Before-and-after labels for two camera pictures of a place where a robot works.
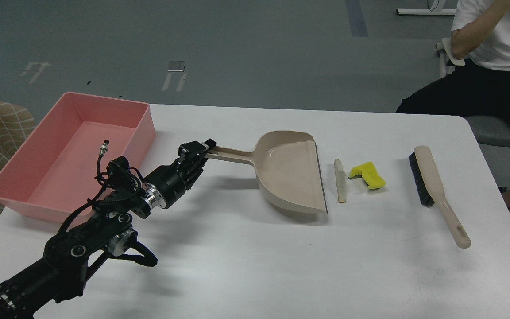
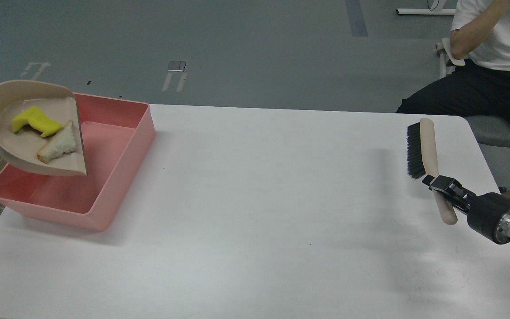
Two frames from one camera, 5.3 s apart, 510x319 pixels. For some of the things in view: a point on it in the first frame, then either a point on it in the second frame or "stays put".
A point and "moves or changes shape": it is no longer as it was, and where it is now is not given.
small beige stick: x=340 y=177 to x=63 y=142
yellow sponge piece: x=369 y=174 to x=33 y=117
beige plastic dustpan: x=287 y=169 to x=36 y=124
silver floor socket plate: x=176 y=66 stays put
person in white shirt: x=495 y=72 stays put
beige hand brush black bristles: x=431 y=192 moves or changes shape
